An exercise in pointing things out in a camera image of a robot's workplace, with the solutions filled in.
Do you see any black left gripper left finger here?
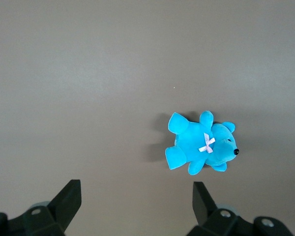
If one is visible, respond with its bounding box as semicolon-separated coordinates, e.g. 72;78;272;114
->
6;179;83;236

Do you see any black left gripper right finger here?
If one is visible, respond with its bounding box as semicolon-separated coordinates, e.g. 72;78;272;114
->
186;181;255;236

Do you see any blue teddy bear plush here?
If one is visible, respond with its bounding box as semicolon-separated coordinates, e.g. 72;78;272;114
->
164;110;240;176

